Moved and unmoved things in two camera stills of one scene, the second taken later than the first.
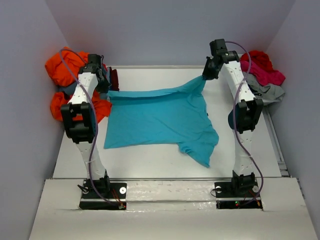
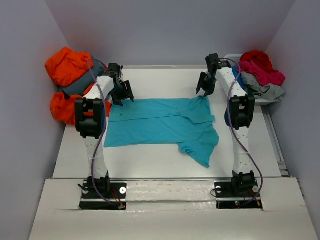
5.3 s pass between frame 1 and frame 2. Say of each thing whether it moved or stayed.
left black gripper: moved
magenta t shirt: stayed
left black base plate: stayed
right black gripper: moved
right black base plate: stayed
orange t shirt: stayed
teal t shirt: moved
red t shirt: stayed
